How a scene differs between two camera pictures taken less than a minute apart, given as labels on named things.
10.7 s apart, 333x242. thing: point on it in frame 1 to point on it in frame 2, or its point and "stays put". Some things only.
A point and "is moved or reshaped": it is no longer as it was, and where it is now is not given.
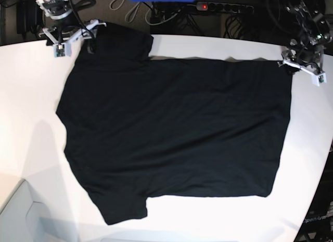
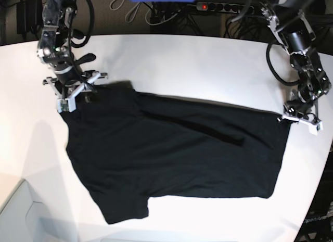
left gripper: (62, 27) to (68, 78)
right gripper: (310, 54) to (307, 110)
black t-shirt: (137, 128) is moved or reshaped
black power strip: (210, 6) stays put
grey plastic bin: (22, 219) stays put
